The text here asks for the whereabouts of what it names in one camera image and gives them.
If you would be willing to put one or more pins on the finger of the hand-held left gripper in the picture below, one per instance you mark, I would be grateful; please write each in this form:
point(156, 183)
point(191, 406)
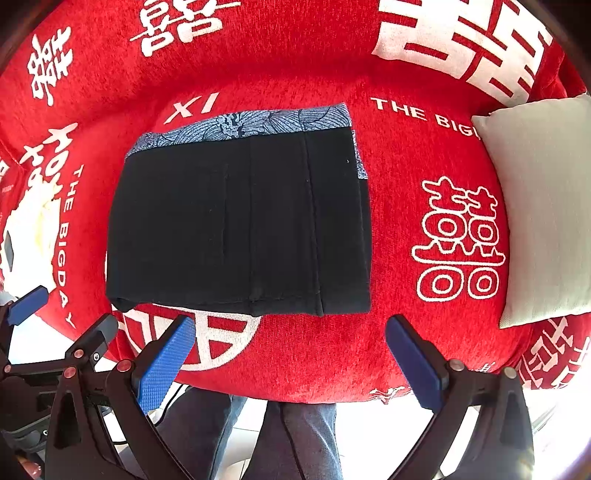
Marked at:
point(94, 337)
point(27, 299)

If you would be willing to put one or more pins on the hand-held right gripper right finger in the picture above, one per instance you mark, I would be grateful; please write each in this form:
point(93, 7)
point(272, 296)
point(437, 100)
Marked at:
point(411, 364)

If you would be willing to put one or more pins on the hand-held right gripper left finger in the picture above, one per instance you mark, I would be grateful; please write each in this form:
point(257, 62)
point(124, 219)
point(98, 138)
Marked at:
point(161, 364)

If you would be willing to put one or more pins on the black pants blue patterned waistband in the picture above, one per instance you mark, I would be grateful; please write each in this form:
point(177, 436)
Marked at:
point(231, 221)

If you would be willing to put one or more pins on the person's left hand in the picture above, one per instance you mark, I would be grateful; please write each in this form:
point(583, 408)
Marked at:
point(32, 469)

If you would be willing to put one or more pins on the red printed blanket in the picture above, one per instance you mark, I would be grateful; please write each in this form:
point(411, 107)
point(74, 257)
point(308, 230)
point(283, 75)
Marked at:
point(323, 350)

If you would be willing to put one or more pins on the person's legs in jeans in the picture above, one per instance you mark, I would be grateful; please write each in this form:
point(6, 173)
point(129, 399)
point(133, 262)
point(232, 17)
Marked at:
point(258, 438)

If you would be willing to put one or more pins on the beige cushion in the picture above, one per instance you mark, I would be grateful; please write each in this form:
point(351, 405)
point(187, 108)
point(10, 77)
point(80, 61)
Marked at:
point(545, 207)

